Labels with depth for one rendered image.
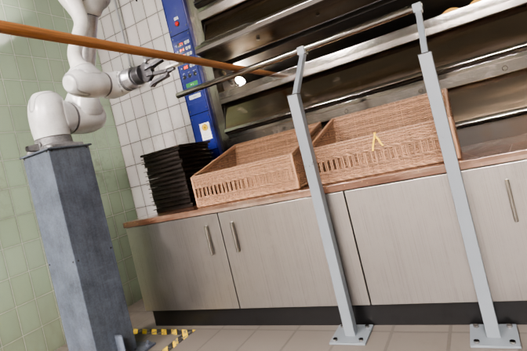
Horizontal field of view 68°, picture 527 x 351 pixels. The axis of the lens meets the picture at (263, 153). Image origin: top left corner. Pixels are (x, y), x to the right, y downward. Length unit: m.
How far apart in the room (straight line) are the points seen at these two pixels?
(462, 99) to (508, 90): 0.18
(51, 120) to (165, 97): 0.88
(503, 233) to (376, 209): 0.41
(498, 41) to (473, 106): 0.29
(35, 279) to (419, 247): 1.93
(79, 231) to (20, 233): 0.60
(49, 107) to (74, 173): 0.31
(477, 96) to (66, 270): 1.96
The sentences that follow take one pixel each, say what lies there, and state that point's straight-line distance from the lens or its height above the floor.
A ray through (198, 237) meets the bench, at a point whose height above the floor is 0.45.
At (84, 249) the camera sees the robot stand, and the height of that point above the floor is 0.54.
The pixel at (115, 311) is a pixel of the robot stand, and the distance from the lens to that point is 2.03.
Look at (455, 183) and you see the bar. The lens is 1.40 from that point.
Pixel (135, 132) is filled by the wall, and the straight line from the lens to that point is 2.83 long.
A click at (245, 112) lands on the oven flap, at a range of 2.29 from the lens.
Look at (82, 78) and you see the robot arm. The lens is 1.65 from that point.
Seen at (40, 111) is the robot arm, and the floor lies 1.17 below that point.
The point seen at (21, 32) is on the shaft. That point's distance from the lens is 1.16.
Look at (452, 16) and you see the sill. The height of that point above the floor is 1.16.
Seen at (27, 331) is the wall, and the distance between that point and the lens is 2.50.
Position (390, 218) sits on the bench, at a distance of 1.51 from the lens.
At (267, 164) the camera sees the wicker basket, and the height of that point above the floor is 0.71.
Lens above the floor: 0.75
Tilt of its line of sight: level
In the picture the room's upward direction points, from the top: 14 degrees counter-clockwise
